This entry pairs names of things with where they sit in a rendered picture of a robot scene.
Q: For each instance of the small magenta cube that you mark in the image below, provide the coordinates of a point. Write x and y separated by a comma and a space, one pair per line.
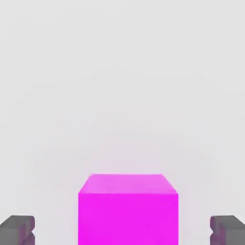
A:
127, 214

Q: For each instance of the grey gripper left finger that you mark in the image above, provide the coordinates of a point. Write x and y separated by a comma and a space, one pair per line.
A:
15, 231

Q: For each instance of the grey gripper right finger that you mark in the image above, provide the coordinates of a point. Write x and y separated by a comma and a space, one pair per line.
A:
229, 231

